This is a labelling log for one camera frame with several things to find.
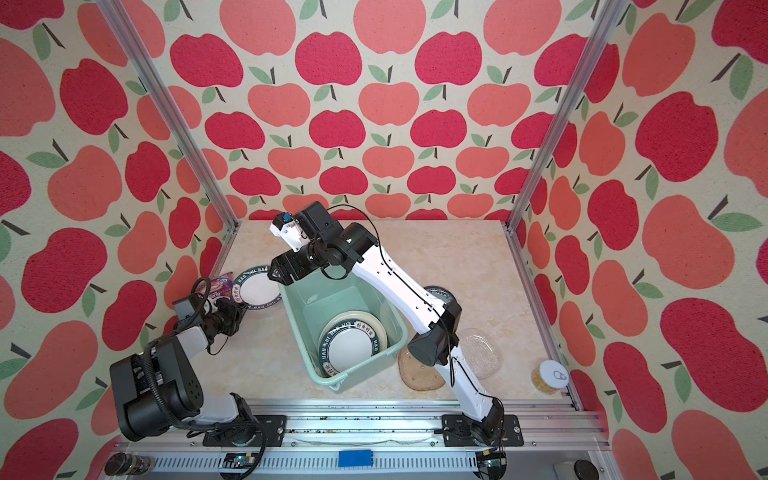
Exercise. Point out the white plate dark lettered rim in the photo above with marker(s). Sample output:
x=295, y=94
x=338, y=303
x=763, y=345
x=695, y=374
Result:
x=347, y=345

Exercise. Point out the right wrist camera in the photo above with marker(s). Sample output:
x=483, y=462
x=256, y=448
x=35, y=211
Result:
x=314, y=222

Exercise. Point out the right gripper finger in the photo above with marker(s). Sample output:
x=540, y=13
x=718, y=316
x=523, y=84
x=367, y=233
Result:
x=282, y=262
x=280, y=275

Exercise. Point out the purple Fox's candy bag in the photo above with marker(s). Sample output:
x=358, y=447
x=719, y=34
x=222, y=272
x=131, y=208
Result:
x=221, y=287

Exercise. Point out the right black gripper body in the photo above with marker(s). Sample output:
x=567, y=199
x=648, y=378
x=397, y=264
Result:
x=313, y=257

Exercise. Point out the cream plate with flower sprig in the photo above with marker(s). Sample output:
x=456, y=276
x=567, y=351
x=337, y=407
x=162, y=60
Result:
x=355, y=315

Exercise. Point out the blue block on rail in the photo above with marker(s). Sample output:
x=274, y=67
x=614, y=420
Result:
x=355, y=459

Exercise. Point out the left aluminium frame post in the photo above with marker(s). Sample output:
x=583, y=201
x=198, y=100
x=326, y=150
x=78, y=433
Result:
x=128, y=36

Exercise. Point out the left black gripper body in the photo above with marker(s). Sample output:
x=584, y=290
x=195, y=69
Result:
x=225, y=317

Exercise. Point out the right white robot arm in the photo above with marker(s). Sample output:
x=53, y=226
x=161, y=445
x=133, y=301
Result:
x=359, y=252

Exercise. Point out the dark round object right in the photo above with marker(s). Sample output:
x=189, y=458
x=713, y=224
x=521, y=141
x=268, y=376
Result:
x=585, y=470

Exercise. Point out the clear glass square plate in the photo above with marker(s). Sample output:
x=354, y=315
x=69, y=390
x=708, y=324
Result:
x=481, y=353

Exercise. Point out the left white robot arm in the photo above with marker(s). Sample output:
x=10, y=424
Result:
x=158, y=389

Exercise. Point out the mint green plastic bin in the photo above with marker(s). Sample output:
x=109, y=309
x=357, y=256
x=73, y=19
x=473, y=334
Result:
x=313, y=301

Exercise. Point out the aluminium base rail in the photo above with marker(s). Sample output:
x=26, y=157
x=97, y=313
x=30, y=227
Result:
x=541, y=439

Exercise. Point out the aluminium frame post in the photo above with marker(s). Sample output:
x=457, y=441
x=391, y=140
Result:
x=604, y=26
x=128, y=36

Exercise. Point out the dark round cap left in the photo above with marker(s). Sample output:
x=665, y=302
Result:
x=128, y=464

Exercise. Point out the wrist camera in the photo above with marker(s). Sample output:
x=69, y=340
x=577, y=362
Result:
x=190, y=311
x=314, y=222

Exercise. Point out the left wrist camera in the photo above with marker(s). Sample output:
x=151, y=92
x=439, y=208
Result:
x=190, y=311

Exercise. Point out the amber glass square plate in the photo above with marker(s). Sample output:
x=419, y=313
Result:
x=416, y=375

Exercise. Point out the right aluminium frame post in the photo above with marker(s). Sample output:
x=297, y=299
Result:
x=604, y=26

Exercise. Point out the small blue patterned plate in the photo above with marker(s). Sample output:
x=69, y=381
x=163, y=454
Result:
x=440, y=293

